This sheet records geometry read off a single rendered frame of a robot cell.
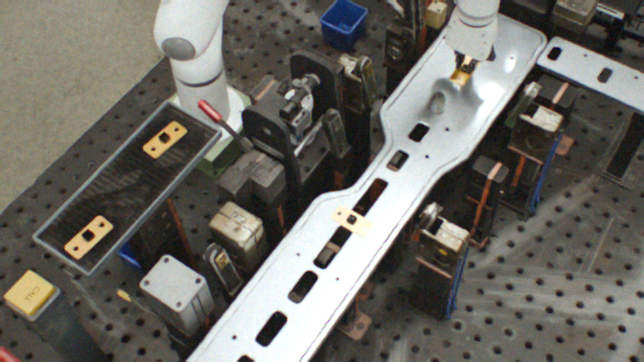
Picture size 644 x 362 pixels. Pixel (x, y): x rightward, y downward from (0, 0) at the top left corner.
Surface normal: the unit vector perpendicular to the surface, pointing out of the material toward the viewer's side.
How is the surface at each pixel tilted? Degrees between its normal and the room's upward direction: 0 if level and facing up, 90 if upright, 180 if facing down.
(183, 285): 0
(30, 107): 0
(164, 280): 0
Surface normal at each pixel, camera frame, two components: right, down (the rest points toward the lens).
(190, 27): 0.12, 0.53
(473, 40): -0.56, 0.71
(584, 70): -0.04, -0.53
